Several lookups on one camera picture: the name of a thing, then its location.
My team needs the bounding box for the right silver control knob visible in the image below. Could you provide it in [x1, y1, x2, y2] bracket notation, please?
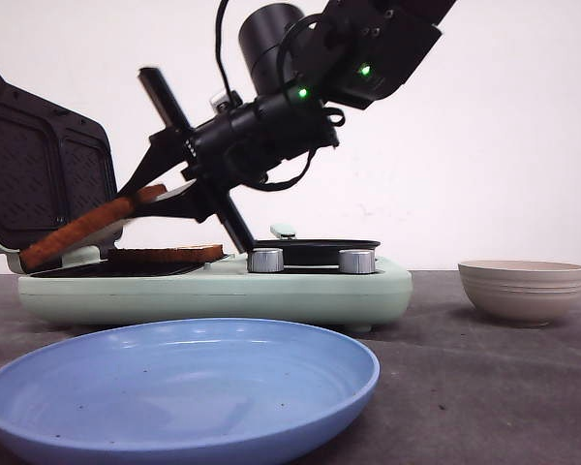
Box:
[338, 249, 376, 274]

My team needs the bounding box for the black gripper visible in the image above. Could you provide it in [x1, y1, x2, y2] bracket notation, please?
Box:
[116, 67, 339, 252]

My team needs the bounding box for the beige ribbed bowl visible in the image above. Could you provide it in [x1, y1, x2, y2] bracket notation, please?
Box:
[458, 260, 581, 326]

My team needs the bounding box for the left silver control knob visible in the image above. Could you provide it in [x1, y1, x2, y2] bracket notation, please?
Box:
[247, 248, 285, 273]

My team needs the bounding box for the bread slice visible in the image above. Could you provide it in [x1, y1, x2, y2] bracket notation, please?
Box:
[107, 244, 225, 264]
[18, 184, 168, 271]

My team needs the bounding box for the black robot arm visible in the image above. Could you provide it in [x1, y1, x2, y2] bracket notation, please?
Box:
[121, 1, 451, 252]

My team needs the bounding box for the breakfast maker hinged lid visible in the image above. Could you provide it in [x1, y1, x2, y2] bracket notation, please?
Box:
[0, 75, 117, 274]

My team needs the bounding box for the black frying pan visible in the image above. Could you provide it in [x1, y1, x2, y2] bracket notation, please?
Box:
[248, 223, 381, 266]

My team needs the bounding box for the silver control knob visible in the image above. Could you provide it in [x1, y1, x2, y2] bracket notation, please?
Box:
[338, 249, 376, 274]
[247, 248, 285, 273]

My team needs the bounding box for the blue plate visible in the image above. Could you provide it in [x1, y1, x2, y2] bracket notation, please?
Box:
[0, 318, 380, 464]

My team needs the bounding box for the mint green breakfast maker base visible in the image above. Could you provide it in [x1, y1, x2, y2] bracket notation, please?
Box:
[17, 255, 413, 330]

